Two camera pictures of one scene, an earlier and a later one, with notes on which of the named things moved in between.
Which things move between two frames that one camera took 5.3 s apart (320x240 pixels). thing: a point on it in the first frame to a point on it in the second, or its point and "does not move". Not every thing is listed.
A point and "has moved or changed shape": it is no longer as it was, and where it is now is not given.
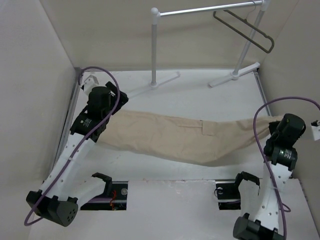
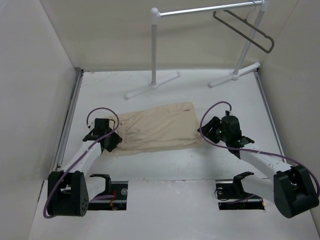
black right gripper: (272, 126) to (213, 123)
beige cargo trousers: (205, 142) has moved or changed shape
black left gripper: (114, 91) to (116, 140)
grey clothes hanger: (246, 20) does not move
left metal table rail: (74, 94) does not move
